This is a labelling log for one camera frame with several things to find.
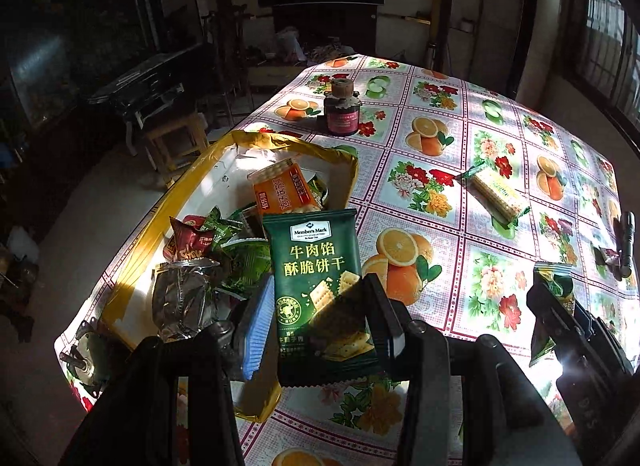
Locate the dark green beef cracker packet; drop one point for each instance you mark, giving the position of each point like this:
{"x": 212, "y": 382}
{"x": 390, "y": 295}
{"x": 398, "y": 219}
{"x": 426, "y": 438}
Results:
{"x": 322, "y": 330}

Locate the green peas snack packet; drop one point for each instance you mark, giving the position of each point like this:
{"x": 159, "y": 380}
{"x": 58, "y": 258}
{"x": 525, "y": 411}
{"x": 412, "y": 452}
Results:
{"x": 557, "y": 276}

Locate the small red white candy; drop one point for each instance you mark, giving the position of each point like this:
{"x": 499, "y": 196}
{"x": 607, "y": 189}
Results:
{"x": 607, "y": 262}

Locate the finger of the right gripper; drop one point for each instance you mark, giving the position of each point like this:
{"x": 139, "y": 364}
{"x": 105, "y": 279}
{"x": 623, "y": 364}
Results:
{"x": 601, "y": 340}
{"x": 554, "y": 316}

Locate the dark jar with cork lid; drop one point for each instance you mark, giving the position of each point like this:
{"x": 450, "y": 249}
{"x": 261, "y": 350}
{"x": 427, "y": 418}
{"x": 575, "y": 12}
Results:
{"x": 341, "y": 107}

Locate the orange soda cracker pack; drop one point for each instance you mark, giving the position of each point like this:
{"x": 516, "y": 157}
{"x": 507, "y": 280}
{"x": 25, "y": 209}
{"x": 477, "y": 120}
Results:
{"x": 281, "y": 188}

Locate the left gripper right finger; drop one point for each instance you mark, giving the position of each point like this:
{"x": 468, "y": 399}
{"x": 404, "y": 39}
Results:
{"x": 407, "y": 348}

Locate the wooden stool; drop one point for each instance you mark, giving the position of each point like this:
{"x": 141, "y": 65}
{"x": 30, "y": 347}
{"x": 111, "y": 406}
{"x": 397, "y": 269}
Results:
{"x": 174, "y": 145}

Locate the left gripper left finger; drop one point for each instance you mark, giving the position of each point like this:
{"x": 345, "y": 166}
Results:
{"x": 252, "y": 332}

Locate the green blue striped snack packet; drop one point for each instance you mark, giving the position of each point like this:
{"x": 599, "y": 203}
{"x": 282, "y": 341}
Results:
{"x": 240, "y": 247}

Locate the gold rimmed white tray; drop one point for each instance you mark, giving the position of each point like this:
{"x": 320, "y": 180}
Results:
{"x": 218, "y": 178}

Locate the brown foil snack packet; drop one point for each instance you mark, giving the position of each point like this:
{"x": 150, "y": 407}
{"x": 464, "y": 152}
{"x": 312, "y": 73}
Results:
{"x": 183, "y": 301}

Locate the black flashlight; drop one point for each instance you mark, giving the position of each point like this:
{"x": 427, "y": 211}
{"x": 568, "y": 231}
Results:
{"x": 627, "y": 229}

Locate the yellow green cracker pack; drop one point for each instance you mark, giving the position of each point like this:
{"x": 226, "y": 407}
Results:
{"x": 504, "y": 203}

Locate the dark red brown snack packet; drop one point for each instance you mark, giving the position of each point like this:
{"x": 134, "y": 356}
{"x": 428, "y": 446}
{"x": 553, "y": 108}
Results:
{"x": 187, "y": 242}

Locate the large fish tank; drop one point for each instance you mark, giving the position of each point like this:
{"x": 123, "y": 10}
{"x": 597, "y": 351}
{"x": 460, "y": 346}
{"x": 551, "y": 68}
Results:
{"x": 41, "y": 74}

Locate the black coffee table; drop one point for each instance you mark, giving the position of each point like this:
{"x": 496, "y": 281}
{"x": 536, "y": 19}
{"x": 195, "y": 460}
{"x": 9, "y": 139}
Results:
{"x": 151, "y": 86}

